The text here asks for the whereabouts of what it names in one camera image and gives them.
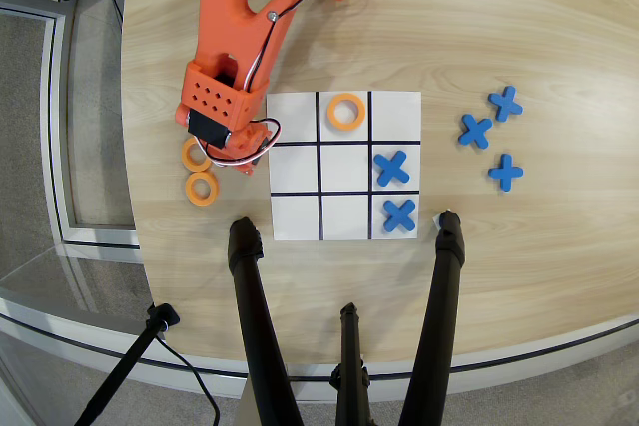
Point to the grey metal partition frame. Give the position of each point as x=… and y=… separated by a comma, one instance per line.
x=50, y=122

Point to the small white tape piece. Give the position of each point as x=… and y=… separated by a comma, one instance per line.
x=436, y=220

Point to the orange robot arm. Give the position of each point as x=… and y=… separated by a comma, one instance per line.
x=224, y=22

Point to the thin black tripod leg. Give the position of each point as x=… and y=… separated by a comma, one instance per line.
x=351, y=356

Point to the white tic-tac-toe grid paper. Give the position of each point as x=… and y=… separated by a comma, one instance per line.
x=294, y=117

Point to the slim black stand pole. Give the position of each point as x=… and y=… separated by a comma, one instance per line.
x=125, y=366

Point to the blue foam cross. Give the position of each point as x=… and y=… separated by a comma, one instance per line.
x=399, y=215
x=475, y=131
x=505, y=172
x=393, y=168
x=505, y=103

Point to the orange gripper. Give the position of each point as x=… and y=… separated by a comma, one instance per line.
x=248, y=163

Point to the thick black tripod leg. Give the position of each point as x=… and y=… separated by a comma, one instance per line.
x=437, y=306
x=254, y=306

